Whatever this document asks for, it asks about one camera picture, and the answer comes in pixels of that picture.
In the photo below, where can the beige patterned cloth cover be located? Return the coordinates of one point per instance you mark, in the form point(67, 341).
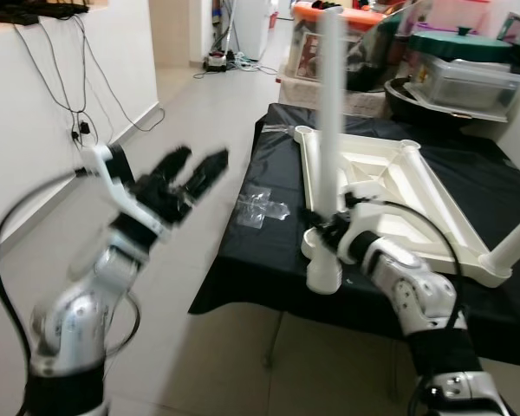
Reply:
point(368, 102)

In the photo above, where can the green pot lid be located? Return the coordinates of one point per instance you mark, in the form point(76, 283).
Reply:
point(459, 45)

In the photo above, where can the flat black device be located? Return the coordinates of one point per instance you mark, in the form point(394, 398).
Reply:
point(35, 10)

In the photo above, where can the black tablecloth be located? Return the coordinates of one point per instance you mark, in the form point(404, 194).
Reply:
point(269, 277)

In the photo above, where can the black power adapter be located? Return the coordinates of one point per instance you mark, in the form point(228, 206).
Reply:
point(82, 130)

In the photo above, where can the clear tape strip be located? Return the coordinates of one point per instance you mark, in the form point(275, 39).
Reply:
point(284, 128)

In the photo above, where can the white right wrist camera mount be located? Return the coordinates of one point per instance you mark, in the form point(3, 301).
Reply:
point(355, 198)

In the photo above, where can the small floor appliance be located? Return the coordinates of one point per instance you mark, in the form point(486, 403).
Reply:
point(218, 62)

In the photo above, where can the clear plastic container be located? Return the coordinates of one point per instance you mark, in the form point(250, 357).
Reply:
point(468, 87)

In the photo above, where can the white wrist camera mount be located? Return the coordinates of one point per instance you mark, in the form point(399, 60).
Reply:
point(126, 204)
point(355, 198)

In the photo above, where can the black plastic bag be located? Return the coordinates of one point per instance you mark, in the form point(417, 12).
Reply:
point(373, 61)

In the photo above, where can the cream plastic children table top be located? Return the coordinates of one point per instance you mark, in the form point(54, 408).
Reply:
point(381, 169)

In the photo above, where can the black wok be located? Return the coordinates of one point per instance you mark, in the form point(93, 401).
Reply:
point(407, 104)

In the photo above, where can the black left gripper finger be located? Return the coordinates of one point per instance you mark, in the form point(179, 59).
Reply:
point(172, 166)
point(204, 173)

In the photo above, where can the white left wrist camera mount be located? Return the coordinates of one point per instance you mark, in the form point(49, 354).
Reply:
point(126, 204)

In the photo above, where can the clear tape cross patch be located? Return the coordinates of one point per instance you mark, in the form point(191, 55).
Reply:
point(262, 208)

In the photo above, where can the orange lid storage box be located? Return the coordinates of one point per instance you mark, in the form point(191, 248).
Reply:
point(305, 52)

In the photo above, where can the white cabinet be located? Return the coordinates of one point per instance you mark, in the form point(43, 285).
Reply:
point(256, 26)

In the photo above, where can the pink storage box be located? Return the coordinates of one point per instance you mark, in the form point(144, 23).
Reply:
point(468, 13)

